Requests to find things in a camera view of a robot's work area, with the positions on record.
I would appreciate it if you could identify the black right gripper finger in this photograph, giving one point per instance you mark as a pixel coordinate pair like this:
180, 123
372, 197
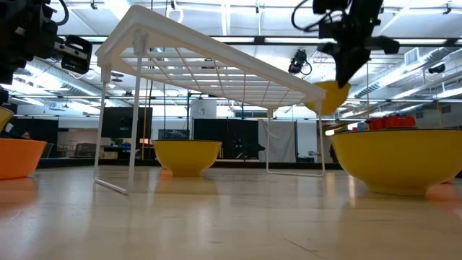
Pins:
340, 65
357, 59

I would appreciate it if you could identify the yellow bowl with patterned interior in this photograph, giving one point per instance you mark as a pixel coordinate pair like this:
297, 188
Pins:
326, 101
186, 155
397, 162

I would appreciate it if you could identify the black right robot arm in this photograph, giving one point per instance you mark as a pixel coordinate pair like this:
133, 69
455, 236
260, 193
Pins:
346, 9

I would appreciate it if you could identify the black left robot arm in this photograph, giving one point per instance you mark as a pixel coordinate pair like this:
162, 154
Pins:
21, 11

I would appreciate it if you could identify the white air vent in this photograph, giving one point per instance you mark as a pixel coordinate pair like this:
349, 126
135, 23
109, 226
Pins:
411, 56

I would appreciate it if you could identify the large red storage bin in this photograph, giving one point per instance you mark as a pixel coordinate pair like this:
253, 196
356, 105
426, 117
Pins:
398, 121

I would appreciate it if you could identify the yellow curved object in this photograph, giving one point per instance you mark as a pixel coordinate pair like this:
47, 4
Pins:
4, 117

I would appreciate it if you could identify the black ceiling speaker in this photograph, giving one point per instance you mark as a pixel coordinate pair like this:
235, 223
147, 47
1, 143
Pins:
436, 68

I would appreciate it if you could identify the low black partition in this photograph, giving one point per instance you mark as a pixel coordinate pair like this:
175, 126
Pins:
36, 126

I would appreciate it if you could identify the white hanging cloth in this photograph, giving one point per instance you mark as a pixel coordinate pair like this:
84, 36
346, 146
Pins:
283, 141

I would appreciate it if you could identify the black display panel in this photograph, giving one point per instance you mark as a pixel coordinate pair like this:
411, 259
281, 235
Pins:
119, 122

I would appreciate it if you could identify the wide black partition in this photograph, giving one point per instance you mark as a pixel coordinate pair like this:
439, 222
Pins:
234, 133

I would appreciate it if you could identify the white pillar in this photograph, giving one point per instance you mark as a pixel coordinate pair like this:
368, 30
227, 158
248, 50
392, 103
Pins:
204, 110

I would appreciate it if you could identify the dark chalkboard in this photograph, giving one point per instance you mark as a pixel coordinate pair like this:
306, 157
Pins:
173, 134

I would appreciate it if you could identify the black overhead camera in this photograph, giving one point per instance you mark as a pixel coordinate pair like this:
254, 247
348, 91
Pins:
297, 61

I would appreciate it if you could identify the black table frame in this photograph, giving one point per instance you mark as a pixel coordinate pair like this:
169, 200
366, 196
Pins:
72, 163

